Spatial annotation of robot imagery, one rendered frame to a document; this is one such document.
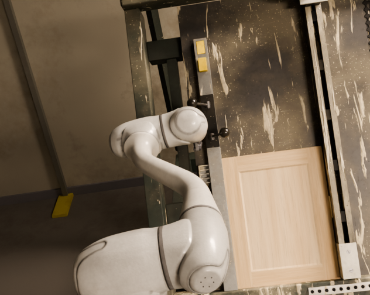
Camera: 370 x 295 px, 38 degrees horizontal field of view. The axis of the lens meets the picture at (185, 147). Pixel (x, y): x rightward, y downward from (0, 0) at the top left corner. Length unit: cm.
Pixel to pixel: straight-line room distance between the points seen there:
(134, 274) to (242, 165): 104
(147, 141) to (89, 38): 264
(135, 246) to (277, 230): 104
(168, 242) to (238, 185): 99
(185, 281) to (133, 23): 129
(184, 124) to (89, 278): 57
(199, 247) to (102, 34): 315
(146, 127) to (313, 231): 82
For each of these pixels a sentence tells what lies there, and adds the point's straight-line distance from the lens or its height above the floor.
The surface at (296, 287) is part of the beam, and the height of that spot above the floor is 90.
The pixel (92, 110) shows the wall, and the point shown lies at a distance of 431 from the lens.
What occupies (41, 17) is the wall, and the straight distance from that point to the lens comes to 414.
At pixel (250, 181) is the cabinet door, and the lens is 204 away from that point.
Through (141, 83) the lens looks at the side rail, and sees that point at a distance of 208.
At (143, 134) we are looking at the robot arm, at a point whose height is 164.
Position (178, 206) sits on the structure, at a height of 114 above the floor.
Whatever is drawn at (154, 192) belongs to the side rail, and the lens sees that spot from 203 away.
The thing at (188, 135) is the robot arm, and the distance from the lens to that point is 151.
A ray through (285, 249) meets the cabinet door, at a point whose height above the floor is 99.
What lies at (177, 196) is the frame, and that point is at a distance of 282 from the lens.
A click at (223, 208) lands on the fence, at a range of 202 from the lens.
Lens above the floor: 229
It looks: 27 degrees down
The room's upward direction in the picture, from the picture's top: 10 degrees counter-clockwise
